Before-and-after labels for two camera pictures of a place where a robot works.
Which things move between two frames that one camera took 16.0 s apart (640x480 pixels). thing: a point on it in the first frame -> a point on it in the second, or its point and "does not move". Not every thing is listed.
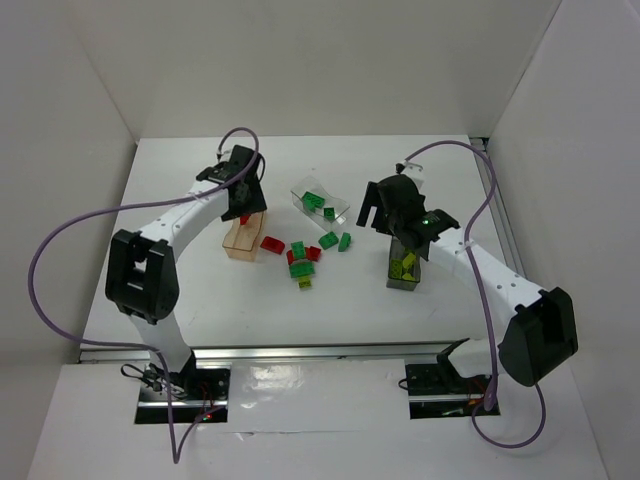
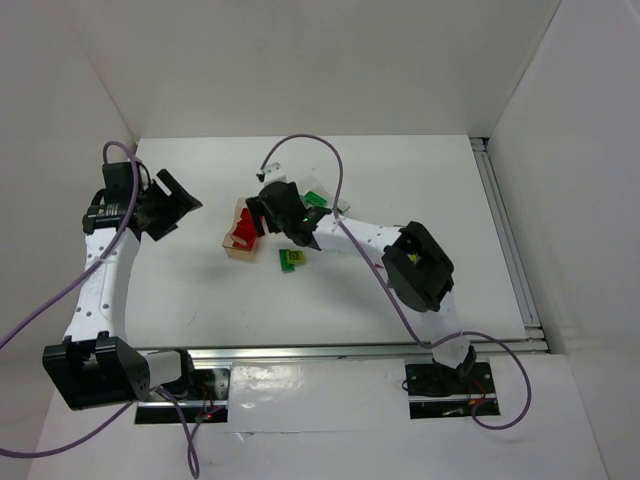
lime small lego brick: x=304 y=282 -> x=296 y=257
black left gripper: x=248 y=201 -> x=167 y=206
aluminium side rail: x=497 y=208 does not move
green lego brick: x=300 y=269 -> x=286 y=267
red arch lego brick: x=311 y=253 -> x=244 y=229
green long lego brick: x=312 y=201 does not move
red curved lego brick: x=273 y=245 -> x=248 y=234
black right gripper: x=415 y=240 -> x=267 y=208
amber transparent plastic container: x=241 y=242 does not move
